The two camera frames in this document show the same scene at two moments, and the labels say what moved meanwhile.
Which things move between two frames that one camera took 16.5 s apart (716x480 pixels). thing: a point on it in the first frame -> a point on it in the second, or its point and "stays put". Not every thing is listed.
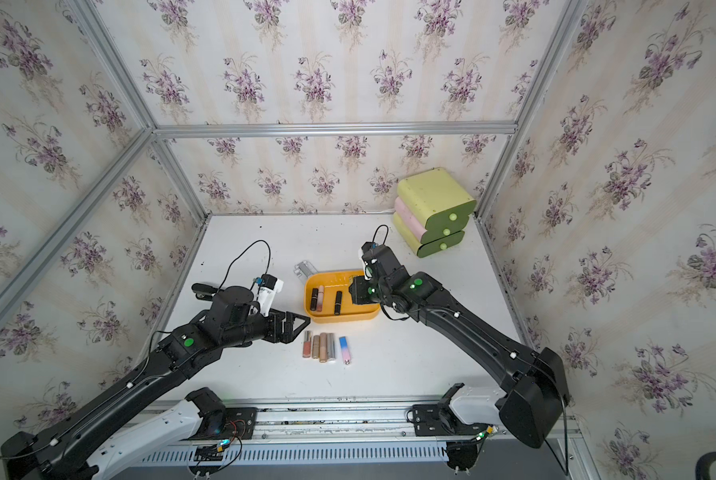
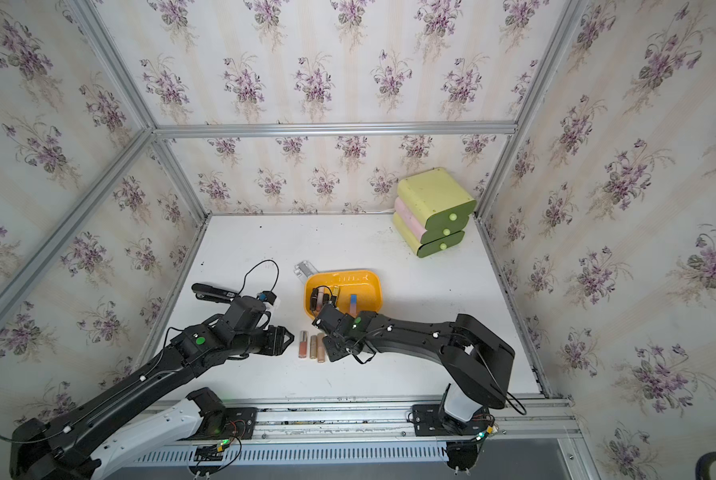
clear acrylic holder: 304,269 stays put
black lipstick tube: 314,299 stays put
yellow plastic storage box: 334,281 stays put
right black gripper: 352,287 -> 330,354
